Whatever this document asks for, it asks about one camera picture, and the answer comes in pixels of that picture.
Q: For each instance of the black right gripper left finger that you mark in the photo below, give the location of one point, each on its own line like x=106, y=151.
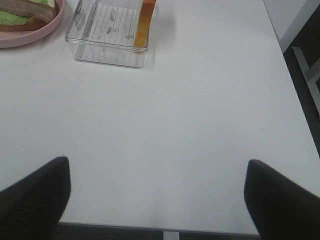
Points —
x=31, y=208

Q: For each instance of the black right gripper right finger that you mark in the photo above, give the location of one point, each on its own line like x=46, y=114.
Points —
x=279, y=208

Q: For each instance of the white bread slice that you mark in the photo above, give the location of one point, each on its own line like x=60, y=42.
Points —
x=145, y=13
x=37, y=24

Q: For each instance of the green lettuce leaf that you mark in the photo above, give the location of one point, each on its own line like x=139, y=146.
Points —
x=12, y=18

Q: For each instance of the bacon strip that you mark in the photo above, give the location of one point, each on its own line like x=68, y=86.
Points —
x=42, y=12

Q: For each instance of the pink round plate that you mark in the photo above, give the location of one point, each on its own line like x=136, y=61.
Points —
x=10, y=39

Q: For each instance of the clear plastic bread tray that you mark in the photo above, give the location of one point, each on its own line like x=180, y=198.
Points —
x=104, y=31

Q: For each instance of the upright white bread slice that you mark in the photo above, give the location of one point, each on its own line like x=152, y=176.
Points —
x=145, y=13

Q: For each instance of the white table leg frame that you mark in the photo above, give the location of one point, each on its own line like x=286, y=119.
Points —
x=311, y=75

